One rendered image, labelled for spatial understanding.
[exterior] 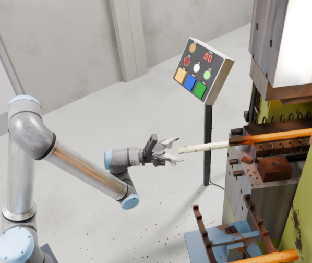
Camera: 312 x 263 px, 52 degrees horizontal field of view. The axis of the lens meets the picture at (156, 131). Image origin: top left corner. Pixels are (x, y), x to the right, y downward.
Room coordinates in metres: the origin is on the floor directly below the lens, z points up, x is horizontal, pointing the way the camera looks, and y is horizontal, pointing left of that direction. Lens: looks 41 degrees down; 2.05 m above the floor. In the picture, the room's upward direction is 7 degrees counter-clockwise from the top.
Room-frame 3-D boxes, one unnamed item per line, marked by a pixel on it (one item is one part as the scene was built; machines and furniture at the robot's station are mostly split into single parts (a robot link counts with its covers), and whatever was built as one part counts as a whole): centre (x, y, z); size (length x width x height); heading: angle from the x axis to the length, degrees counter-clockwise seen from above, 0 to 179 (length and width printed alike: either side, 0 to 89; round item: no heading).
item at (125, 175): (1.07, 0.20, 0.86); 0.12 x 0.09 x 0.12; 16
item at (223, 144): (1.46, -0.35, 0.62); 0.44 x 0.05 x 0.05; 91
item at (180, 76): (1.71, -0.19, 1.01); 0.07 x 0.05 x 0.07; 26
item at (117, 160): (1.08, 0.20, 0.98); 0.12 x 0.09 x 0.10; 91
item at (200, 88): (1.53, -0.28, 1.01); 0.07 x 0.05 x 0.07; 26
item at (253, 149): (1.12, -0.65, 0.96); 0.42 x 0.20 x 0.09; 91
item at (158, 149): (1.08, 0.03, 0.97); 0.12 x 0.08 x 0.09; 91
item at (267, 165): (0.94, -0.50, 0.95); 0.12 x 0.09 x 0.07; 91
